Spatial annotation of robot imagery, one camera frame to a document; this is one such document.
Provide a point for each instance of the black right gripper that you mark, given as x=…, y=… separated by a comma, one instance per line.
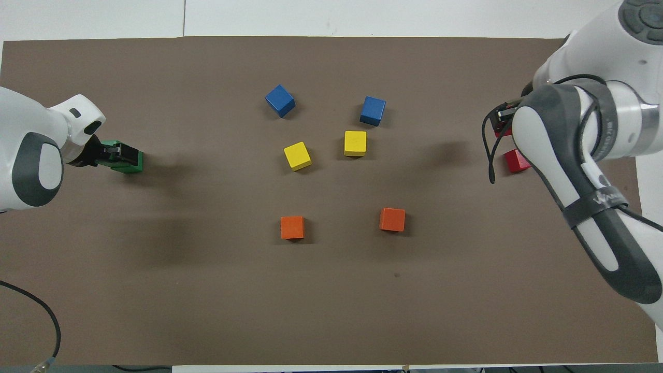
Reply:
x=527, y=93

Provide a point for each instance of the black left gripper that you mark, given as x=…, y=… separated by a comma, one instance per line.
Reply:
x=85, y=153

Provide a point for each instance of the red wooden cube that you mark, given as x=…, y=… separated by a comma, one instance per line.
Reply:
x=501, y=132
x=517, y=161

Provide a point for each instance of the green wooden cube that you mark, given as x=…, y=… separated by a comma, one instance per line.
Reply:
x=110, y=143
x=137, y=170

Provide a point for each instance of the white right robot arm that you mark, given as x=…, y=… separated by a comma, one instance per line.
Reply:
x=621, y=52

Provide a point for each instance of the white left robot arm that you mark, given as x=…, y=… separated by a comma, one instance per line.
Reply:
x=20, y=119

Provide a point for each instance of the blue wooden cube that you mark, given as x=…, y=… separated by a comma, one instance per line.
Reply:
x=280, y=100
x=373, y=111

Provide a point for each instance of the yellow wooden cube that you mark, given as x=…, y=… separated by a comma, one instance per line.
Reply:
x=297, y=156
x=355, y=143

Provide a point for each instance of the orange wooden cube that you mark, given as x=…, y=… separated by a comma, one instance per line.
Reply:
x=392, y=219
x=292, y=227

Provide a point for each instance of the brown table mat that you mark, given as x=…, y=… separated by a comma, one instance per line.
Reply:
x=331, y=300

